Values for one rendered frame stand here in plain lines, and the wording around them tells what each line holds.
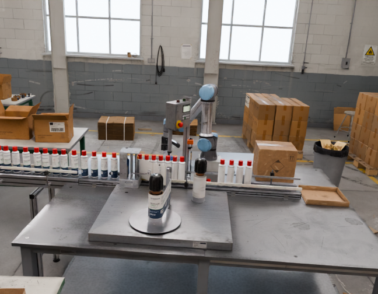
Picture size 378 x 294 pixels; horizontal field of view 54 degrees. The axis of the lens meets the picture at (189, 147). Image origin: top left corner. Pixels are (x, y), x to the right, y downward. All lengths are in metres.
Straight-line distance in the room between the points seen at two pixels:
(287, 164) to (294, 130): 3.27
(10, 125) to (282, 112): 3.95
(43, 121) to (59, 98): 4.47
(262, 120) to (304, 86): 2.66
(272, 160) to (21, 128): 2.60
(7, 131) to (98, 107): 4.30
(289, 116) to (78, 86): 4.55
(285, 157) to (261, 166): 0.20
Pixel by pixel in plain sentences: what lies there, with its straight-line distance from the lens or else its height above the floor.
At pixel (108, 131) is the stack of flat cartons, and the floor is 0.16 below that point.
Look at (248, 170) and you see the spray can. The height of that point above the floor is 1.02.
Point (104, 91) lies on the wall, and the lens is 8.28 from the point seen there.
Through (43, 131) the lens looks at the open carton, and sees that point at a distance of 4.09.
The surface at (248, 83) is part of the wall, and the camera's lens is 8.22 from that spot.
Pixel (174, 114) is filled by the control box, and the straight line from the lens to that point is 2.62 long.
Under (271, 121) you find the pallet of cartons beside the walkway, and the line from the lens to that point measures 6.10.
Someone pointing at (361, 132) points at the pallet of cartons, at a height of 0.55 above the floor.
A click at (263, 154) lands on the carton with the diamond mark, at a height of 1.07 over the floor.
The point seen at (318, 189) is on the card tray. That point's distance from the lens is 3.05.
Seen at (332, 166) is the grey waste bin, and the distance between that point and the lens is 5.06.
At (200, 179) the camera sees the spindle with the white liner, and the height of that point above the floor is 1.05.
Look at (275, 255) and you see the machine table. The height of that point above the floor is 0.83.
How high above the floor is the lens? 1.98
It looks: 18 degrees down
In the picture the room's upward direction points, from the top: 3 degrees clockwise
